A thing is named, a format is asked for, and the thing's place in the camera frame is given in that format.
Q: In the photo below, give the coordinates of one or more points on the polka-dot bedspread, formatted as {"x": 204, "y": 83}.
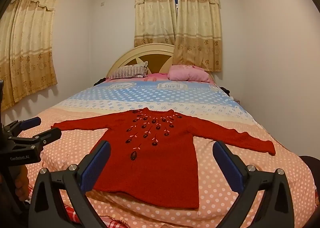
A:
{"x": 225, "y": 108}

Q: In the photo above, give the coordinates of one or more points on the long beige floral curtain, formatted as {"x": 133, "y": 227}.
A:
{"x": 200, "y": 30}

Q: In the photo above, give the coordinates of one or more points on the narrow beige floral curtain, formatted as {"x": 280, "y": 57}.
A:
{"x": 155, "y": 13}

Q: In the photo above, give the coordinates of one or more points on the person's left hand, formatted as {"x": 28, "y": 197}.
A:
{"x": 22, "y": 184}

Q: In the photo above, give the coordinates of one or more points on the pink pillow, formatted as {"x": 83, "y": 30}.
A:
{"x": 187, "y": 74}

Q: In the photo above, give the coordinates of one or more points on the striped pillow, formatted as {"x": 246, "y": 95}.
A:
{"x": 128, "y": 71}

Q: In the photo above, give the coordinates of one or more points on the red knitted sweater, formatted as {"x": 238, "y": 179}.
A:
{"x": 155, "y": 163}

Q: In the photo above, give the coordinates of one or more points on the cream wooden headboard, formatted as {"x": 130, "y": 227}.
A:
{"x": 150, "y": 50}

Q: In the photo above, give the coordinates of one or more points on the dark bedside item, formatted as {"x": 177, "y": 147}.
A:
{"x": 100, "y": 81}
{"x": 226, "y": 90}

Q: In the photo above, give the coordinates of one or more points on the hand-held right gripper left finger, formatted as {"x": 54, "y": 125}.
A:
{"x": 96, "y": 166}

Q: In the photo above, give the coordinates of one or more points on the red checkered cloth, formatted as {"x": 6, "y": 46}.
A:
{"x": 110, "y": 223}

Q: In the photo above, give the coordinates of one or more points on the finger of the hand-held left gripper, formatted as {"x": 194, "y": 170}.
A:
{"x": 48, "y": 136}
{"x": 31, "y": 121}

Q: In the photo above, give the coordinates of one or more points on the pink bed sheet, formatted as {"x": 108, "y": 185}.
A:
{"x": 155, "y": 76}

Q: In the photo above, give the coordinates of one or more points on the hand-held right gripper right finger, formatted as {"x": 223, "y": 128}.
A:
{"x": 230, "y": 168}

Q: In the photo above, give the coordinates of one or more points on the dark rounded object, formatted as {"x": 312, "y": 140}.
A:
{"x": 311, "y": 175}

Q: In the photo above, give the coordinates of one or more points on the wide beige floral curtain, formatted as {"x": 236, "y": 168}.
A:
{"x": 27, "y": 43}

